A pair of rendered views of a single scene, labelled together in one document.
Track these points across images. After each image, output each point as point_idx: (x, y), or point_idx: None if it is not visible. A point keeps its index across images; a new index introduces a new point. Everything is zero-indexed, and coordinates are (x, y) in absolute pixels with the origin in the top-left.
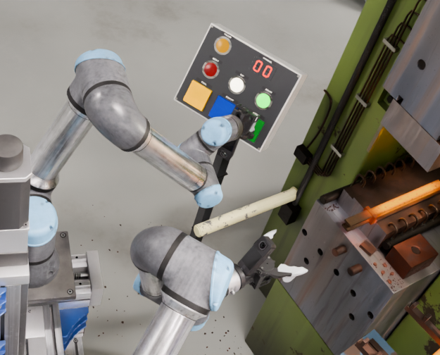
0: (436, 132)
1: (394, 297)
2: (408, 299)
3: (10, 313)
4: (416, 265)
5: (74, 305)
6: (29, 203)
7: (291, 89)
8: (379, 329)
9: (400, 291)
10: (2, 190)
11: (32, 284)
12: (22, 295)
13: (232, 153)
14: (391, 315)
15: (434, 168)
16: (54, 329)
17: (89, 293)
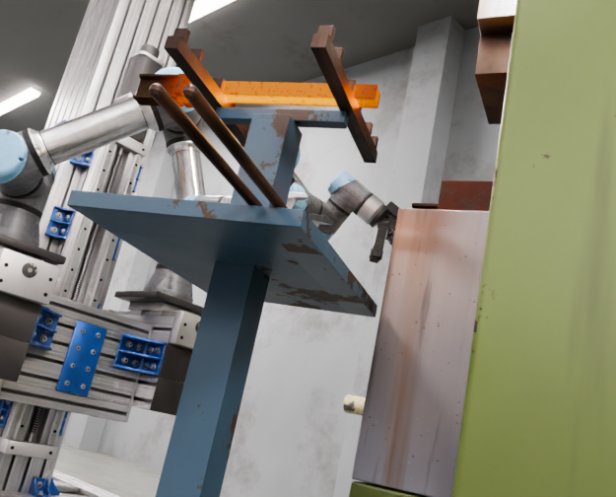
0: None
1: (408, 229)
2: (473, 289)
3: (90, 172)
4: (453, 181)
5: (160, 337)
6: (139, 80)
7: None
8: (426, 378)
9: (419, 217)
10: (131, 62)
11: (147, 287)
12: (102, 159)
13: (376, 246)
14: (442, 330)
15: (486, 70)
16: (124, 323)
17: (173, 317)
